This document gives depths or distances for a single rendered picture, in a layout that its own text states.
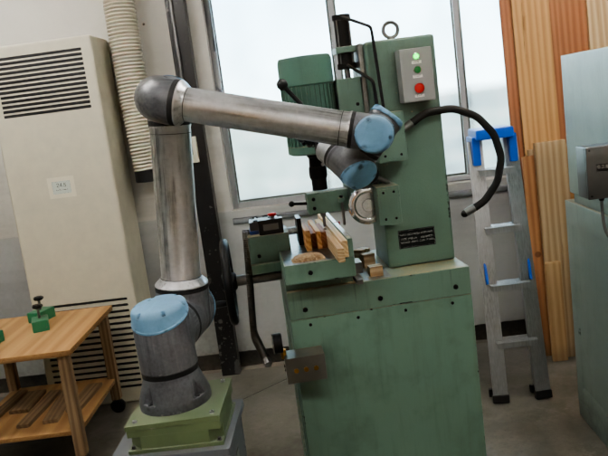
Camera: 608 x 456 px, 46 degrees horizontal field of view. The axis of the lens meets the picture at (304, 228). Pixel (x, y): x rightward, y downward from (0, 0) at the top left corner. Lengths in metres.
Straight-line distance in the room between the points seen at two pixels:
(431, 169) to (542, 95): 1.45
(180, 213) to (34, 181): 1.79
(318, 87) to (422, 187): 0.46
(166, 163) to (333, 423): 0.98
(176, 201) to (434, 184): 0.84
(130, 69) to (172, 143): 1.72
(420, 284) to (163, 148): 0.89
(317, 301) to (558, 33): 2.07
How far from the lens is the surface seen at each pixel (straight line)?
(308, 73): 2.29
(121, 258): 3.63
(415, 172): 2.33
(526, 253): 3.21
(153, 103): 1.83
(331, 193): 2.36
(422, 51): 2.27
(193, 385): 1.94
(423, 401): 2.40
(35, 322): 3.39
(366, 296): 2.25
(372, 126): 1.72
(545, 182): 3.58
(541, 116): 3.70
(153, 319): 1.87
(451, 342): 2.36
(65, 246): 3.70
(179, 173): 1.97
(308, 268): 2.13
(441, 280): 2.29
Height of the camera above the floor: 1.36
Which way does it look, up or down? 10 degrees down
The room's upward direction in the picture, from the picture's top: 7 degrees counter-clockwise
